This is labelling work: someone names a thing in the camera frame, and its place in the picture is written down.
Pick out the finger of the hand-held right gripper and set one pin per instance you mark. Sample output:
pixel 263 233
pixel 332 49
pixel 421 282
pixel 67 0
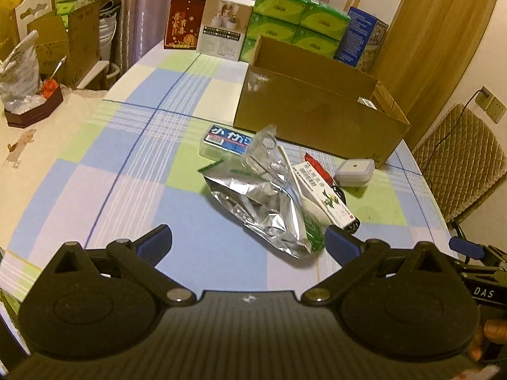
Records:
pixel 467 247

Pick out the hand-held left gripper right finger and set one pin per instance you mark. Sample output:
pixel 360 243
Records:
pixel 336 241

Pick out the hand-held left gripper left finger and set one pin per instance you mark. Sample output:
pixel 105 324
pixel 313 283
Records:
pixel 156 241

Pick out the red candy packet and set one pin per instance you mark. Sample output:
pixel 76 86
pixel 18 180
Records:
pixel 317 166

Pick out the large cardboard box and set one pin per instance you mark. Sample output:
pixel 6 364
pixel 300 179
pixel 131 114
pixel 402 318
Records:
pixel 317 118

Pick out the checked tablecloth desktop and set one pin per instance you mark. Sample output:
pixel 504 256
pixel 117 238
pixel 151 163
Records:
pixel 178 99

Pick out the person's right hand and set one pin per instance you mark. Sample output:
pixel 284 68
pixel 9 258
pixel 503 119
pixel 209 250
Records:
pixel 493 332

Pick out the green and white medicine box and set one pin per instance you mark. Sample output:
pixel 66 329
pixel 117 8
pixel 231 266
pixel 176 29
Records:
pixel 317 184

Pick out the white square container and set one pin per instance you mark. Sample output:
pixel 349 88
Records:
pixel 354 168

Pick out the quilted beige chair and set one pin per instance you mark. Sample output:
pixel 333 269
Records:
pixel 455 158

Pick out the silver foil bag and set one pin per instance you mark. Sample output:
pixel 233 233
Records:
pixel 253 202

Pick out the blue and white box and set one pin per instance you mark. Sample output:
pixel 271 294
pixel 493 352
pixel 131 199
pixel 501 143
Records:
pixel 225 140

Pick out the cream printed tablecloth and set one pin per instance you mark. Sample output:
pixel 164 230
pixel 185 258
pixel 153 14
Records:
pixel 39 174

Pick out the dark red tray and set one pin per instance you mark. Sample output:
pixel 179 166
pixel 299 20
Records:
pixel 31 114

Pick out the orange snack piece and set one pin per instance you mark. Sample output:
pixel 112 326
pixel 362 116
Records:
pixel 49 87

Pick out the metal spoon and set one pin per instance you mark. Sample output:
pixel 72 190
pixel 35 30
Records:
pixel 59 66

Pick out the green tissue pack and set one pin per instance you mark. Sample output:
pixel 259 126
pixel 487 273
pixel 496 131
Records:
pixel 248 49
pixel 317 39
pixel 277 4
pixel 269 27
pixel 324 19

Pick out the blue printed box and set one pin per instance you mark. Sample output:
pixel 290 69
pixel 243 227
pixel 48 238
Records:
pixel 356 35

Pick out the brown wooden door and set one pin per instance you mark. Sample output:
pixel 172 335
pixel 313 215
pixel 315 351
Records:
pixel 431 39

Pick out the tall cardboard box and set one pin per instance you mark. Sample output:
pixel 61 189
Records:
pixel 83 39

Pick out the white plastic bag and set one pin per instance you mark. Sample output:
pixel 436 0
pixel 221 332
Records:
pixel 19 71

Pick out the red gift box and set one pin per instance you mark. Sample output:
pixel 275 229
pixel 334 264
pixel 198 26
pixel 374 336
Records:
pixel 182 23

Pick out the white picture box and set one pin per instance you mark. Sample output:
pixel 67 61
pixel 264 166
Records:
pixel 222 31

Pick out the small cardboard box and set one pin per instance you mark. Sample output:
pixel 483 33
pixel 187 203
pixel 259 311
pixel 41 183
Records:
pixel 49 43

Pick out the wall socket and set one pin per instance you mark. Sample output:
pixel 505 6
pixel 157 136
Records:
pixel 484 98
pixel 499 110

